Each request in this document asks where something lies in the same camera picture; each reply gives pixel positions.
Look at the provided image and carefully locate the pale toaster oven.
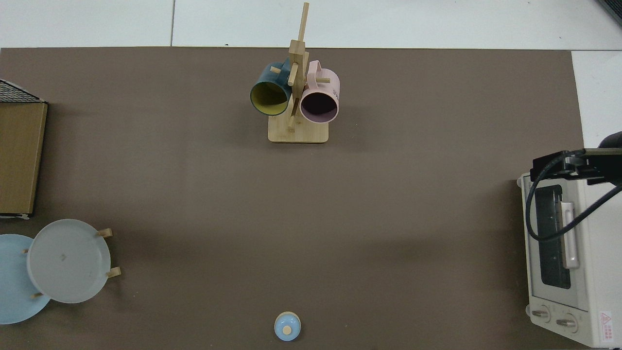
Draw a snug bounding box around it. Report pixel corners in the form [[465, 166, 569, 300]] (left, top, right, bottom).
[[517, 173, 622, 348]]

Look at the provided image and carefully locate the dark grey device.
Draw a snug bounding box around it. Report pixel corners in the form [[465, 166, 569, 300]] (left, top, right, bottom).
[[596, 0, 622, 27]]

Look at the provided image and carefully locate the pink mug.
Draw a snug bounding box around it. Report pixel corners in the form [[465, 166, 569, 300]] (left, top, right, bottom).
[[299, 60, 340, 123]]

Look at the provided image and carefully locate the wooden cup stand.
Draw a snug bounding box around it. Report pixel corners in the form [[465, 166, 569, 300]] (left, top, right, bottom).
[[268, 2, 329, 144]]

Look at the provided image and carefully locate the brown table cloth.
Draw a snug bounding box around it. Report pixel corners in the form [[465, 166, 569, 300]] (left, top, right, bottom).
[[0, 47, 584, 350]]

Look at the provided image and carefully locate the dark blue mug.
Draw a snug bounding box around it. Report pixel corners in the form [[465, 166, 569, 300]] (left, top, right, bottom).
[[250, 58, 294, 116]]

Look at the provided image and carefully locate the small blue round bell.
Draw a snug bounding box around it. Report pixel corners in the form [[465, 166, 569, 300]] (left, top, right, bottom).
[[274, 312, 302, 342]]

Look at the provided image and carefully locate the wooden plate rack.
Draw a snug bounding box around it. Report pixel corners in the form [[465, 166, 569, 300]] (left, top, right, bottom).
[[22, 227, 122, 298]]

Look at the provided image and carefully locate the grey plate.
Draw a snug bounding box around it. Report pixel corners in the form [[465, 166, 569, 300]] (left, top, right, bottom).
[[27, 219, 111, 304]]

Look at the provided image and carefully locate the light blue plate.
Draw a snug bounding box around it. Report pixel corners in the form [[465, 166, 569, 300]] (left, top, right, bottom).
[[0, 234, 52, 325]]

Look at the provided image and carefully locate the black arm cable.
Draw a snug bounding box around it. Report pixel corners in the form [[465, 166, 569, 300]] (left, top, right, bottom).
[[525, 155, 622, 241]]

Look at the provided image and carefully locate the wire basket with wooden floor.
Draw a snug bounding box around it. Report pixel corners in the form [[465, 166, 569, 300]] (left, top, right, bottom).
[[0, 79, 49, 219]]

